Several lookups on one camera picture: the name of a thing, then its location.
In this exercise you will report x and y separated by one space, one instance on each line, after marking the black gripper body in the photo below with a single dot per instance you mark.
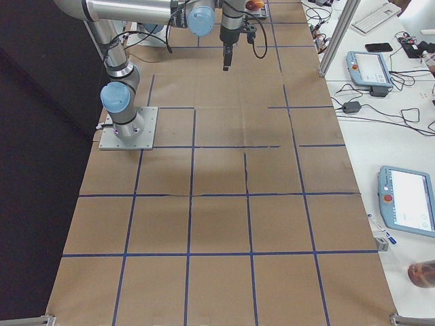
226 37

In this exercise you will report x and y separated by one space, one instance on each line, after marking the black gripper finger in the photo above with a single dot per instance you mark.
227 56

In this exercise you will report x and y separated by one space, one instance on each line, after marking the red mango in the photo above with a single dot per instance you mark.
254 5

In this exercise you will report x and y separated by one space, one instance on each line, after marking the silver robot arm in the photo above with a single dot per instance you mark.
197 16

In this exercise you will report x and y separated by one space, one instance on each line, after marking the silver digital kitchen scale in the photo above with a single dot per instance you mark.
260 14

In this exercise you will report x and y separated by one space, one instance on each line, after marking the black power adapter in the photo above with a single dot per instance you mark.
351 107

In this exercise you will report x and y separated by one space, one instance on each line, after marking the white keyboard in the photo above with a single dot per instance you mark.
375 18

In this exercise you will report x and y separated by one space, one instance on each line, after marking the far blue teach pendant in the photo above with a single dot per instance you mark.
368 69

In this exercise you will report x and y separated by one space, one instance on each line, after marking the blue teach pendant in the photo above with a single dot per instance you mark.
406 200
368 69

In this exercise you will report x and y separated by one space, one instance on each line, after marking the black smartphone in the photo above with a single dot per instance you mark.
378 47

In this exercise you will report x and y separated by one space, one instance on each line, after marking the near blue teach pendant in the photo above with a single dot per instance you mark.
406 200

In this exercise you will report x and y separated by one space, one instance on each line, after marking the brown translucent bottle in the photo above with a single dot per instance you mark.
421 274

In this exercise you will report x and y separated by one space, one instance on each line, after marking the aluminium frame post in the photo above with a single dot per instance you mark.
342 25

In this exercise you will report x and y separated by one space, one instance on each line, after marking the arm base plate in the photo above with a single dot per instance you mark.
138 134

